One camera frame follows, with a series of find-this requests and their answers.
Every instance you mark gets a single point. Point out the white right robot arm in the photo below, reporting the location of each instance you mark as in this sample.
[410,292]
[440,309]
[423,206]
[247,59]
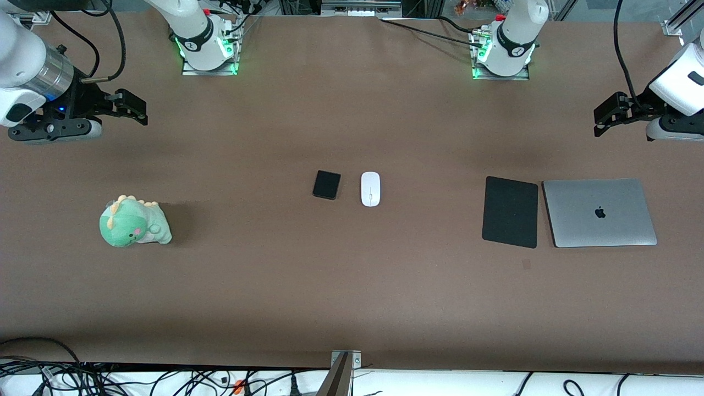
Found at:
[195,27]

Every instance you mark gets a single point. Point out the silver apple laptop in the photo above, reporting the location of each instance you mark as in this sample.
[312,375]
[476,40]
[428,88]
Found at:
[599,220]

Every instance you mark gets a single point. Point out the white computer mouse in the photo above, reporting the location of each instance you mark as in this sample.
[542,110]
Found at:
[370,188]

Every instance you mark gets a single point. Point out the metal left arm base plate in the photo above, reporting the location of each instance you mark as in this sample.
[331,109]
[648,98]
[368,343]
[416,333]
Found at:
[484,74]

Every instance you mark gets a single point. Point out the black mouse pad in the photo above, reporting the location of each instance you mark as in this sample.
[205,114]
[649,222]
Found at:
[510,212]

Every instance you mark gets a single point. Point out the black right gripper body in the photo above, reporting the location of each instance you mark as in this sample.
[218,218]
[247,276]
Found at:
[83,102]

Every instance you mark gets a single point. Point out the aluminium profile post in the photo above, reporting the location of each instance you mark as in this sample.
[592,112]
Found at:
[341,374]

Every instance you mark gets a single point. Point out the grey metal box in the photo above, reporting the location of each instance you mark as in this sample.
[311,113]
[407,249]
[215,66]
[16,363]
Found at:
[360,6]

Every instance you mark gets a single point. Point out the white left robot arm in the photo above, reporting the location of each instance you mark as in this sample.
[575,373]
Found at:
[514,38]

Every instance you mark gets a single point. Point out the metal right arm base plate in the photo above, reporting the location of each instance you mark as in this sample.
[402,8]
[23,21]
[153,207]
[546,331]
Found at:
[190,69]

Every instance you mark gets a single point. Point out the green dinosaur plush toy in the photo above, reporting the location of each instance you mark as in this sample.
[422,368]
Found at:
[132,224]

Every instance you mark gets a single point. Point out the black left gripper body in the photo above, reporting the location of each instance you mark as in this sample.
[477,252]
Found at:
[639,108]

